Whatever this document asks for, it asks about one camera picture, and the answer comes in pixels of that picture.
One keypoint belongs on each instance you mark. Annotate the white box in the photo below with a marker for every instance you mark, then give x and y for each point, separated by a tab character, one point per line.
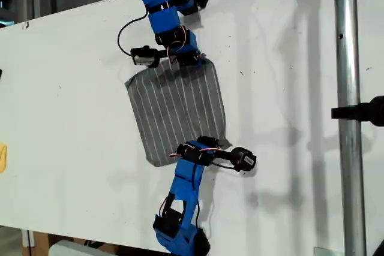
69	250

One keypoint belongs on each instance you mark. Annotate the gripper camera stalk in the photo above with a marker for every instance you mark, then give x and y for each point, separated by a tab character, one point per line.
165	53
223	155

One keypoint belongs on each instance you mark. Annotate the black post clamp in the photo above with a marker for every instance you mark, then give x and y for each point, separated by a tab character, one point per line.
360	112

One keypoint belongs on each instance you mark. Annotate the grey white-striped towel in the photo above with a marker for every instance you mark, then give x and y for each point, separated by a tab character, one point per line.
174	112

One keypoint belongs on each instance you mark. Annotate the yellow object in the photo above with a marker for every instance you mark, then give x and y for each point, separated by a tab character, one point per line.
2	160

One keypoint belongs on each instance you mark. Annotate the wooden board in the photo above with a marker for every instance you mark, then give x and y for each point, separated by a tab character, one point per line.
40	239

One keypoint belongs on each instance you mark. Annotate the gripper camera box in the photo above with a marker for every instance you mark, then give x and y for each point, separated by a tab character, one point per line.
144	58
244	160

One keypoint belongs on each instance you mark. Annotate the steel post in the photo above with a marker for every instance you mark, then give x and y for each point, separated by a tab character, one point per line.
348	58

